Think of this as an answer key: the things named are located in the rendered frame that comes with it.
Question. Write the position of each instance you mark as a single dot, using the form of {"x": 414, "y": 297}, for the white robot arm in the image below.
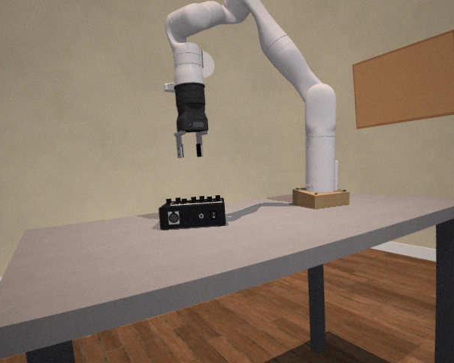
{"x": 319, "y": 99}

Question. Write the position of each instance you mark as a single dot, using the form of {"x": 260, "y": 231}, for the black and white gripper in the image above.
{"x": 190, "y": 101}

